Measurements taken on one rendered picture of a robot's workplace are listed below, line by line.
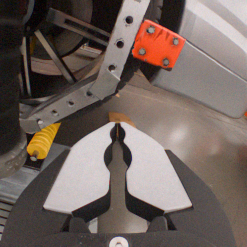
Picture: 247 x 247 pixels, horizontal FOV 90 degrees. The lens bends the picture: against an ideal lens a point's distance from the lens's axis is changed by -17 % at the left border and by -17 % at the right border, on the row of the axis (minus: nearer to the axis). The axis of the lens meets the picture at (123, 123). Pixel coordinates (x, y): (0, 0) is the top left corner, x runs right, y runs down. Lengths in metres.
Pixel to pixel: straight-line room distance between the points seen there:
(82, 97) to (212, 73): 0.41
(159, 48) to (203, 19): 0.24
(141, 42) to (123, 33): 0.04
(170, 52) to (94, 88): 0.16
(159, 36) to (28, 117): 0.32
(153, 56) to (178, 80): 0.21
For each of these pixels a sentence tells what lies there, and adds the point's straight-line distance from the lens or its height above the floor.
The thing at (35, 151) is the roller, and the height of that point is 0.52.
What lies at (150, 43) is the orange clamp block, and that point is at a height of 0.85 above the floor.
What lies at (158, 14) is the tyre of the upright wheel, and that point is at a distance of 0.38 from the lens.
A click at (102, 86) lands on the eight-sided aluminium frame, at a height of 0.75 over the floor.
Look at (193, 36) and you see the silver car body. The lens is 0.48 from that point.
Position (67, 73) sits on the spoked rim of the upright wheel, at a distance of 0.40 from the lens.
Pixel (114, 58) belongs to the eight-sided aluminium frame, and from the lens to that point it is 0.28.
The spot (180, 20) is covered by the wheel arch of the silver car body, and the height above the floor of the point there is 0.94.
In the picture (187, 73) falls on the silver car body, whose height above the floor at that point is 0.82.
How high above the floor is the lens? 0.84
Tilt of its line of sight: 30 degrees down
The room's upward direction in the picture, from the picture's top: 24 degrees clockwise
